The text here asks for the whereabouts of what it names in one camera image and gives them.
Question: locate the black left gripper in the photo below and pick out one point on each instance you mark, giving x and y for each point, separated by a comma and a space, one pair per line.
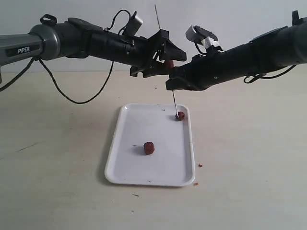
138, 52

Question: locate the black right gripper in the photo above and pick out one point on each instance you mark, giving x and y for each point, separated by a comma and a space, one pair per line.
208, 71

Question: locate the red meat chunk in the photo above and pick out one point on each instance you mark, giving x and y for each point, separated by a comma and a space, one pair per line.
180, 116
168, 64
149, 148

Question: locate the thin metal skewer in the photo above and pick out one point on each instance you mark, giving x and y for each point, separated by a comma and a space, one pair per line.
158, 22

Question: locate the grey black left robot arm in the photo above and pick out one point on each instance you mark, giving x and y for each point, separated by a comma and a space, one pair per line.
77, 38

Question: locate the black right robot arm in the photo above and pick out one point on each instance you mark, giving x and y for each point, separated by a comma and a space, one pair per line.
282, 48

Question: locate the white rectangular tray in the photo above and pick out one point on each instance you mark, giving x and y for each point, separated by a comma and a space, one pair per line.
171, 164

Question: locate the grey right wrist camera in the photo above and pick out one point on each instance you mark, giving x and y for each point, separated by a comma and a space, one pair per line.
201, 36

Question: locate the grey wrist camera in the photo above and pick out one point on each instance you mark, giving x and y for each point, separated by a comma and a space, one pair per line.
201, 36
133, 25

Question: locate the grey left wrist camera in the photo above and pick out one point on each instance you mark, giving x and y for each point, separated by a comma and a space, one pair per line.
133, 25

